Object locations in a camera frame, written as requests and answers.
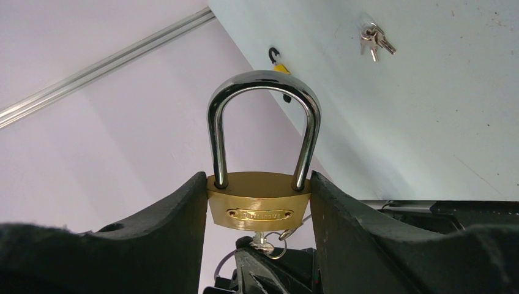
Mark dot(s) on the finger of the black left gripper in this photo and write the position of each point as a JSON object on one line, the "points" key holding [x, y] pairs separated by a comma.
{"points": [[296, 272]]}

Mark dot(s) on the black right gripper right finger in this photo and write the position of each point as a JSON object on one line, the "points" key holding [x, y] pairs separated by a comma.
{"points": [[361, 250]]}

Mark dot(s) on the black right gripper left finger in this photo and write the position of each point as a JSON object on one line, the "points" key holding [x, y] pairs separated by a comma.
{"points": [[156, 250]]}

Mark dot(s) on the brass padlock silver shackle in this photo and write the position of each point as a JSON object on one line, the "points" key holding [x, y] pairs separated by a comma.
{"points": [[262, 197]]}

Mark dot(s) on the yellow padlock black shackle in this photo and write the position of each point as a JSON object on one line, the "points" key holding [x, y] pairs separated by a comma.
{"points": [[275, 58]]}

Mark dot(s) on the silver key bunch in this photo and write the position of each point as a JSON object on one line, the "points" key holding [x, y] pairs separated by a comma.
{"points": [[372, 37]]}

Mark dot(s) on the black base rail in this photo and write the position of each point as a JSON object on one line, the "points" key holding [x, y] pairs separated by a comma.
{"points": [[447, 216]]}

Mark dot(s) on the aluminium left frame post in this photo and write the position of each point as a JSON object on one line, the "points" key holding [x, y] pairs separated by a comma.
{"points": [[103, 67]]}

